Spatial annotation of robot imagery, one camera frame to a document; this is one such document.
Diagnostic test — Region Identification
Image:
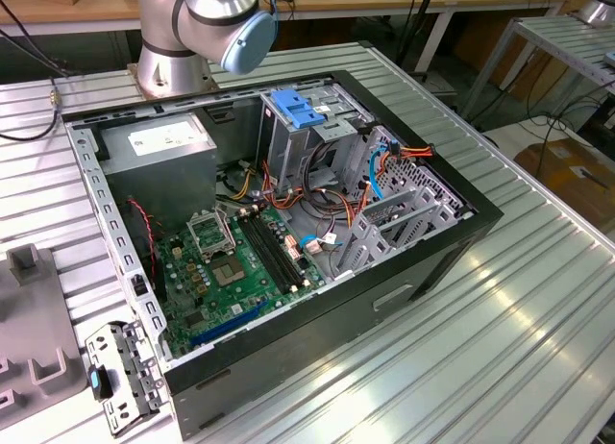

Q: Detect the black tripod stand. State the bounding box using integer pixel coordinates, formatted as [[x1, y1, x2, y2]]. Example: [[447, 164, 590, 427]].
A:
[[393, 0, 441, 80]]

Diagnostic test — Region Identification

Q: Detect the black latch with blue button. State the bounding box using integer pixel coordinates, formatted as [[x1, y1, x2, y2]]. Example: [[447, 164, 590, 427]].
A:
[[87, 363, 116, 400]]

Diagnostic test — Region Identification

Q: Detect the metal drive cage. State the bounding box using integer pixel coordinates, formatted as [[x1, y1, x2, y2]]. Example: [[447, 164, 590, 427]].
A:
[[257, 78, 372, 195]]

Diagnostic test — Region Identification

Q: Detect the red black twisted wire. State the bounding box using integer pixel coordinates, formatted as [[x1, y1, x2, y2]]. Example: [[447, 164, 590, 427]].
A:
[[126, 197, 159, 284]]

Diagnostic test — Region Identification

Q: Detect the metal socket cover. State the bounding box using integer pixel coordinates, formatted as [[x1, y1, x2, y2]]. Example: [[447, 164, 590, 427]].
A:
[[185, 210, 237, 263]]

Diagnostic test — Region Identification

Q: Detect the green motherboard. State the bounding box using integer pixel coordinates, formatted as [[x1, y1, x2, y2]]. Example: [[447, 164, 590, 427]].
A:
[[153, 206, 328, 361]]

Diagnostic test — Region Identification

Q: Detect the black RAM slot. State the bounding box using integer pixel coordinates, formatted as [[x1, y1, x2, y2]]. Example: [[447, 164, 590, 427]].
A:
[[246, 215, 292, 292], [253, 212, 299, 290], [239, 216, 286, 295], [258, 210, 306, 286]]

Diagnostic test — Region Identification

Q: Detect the blue data wire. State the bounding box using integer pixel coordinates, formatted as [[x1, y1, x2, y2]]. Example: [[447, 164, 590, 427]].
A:
[[298, 138, 401, 253]]

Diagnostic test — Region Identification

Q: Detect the grey power supply unit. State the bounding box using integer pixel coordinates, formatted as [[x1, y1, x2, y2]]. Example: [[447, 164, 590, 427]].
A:
[[93, 111, 220, 224]]

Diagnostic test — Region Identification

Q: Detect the grey parts rack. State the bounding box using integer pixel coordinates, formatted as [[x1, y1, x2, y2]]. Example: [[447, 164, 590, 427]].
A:
[[0, 243, 86, 412]]

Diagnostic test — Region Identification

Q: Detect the black cable with metal plug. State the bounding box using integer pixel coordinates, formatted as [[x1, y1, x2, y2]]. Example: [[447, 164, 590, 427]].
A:
[[0, 76, 66, 142]]

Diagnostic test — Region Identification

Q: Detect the blue plastic drive latch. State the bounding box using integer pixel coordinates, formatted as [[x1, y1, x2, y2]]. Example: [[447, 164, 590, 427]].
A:
[[270, 88, 329, 131]]

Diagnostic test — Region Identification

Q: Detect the orange red power wire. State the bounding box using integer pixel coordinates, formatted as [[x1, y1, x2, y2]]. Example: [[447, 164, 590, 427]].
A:
[[355, 143, 436, 224]]

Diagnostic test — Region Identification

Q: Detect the metal disk bay cage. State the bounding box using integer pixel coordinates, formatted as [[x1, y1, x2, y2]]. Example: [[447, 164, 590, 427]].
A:
[[331, 124, 478, 281]]

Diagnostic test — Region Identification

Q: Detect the CPU socket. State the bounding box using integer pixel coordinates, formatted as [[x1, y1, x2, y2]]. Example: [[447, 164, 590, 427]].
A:
[[209, 257, 247, 290]]

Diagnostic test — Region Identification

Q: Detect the metal card retention bracket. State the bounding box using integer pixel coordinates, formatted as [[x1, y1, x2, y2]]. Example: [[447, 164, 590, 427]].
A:
[[84, 318, 167, 438]]

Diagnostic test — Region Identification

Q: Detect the brown cardboard box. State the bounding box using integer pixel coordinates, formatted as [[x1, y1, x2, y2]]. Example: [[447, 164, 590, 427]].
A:
[[513, 138, 615, 230]]

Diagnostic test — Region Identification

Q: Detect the blue expansion slot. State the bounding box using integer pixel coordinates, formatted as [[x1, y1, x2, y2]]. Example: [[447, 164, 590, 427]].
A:
[[190, 301, 271, 350]]

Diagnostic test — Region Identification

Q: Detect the coloured wire bundle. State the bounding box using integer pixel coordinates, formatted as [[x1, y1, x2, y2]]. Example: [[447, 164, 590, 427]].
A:
[[215, 158, 371, 234]]

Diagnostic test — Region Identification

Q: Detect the black PC case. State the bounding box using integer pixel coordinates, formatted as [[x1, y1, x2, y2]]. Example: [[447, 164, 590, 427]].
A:
[[61, 68, 504, 443]]

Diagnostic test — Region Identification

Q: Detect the metal slat side table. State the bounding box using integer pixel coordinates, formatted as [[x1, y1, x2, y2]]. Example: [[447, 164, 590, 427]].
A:
[[460, 13, 615, 123]]

